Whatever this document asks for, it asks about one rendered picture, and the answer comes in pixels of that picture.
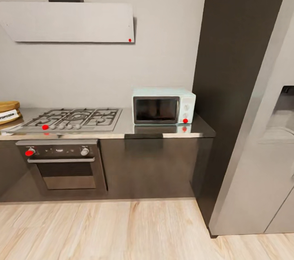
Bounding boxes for popcorn bag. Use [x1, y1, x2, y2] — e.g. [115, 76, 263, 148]
[0, 101, 22, 125]

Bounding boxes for microwave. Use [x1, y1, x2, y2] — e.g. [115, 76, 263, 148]
[131, 87, 196, 124]

